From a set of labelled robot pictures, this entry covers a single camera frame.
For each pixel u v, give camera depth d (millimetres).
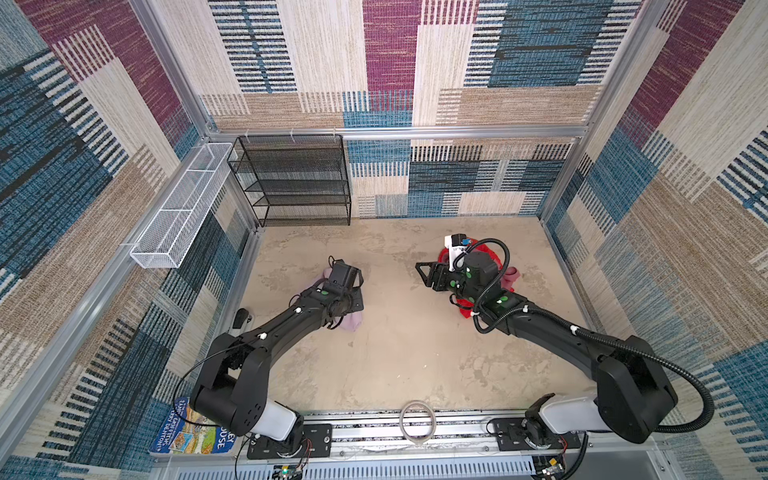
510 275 890
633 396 419
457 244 726
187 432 728
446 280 728
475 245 715
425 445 735
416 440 729
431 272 732
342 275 699
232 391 426
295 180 1083
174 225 739
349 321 909
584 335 483
